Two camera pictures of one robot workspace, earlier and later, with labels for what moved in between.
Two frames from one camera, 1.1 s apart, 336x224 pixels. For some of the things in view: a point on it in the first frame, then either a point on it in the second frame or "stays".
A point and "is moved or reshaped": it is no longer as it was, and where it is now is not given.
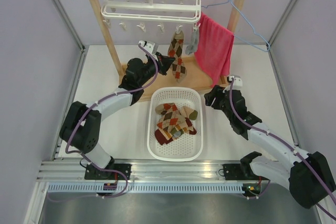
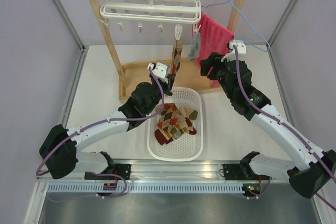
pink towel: x=213 y=47 stays
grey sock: x=192 y=46 is moved or reshaped
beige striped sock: x=192 y=130 stays
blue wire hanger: x=254 y=33 stays
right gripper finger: x=209 y=97 to x=206 y=66
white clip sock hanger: x=138 y=7 stays
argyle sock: x=175 y=50 is moved or reshaped
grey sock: x=177 y=134 stays
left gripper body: x=161 y=71 to x=166 y=87
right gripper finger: x=218 y=89 to x=215 y=57
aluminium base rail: x=143 y=170 stays
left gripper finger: x=165 y=62 to x=172 y=76
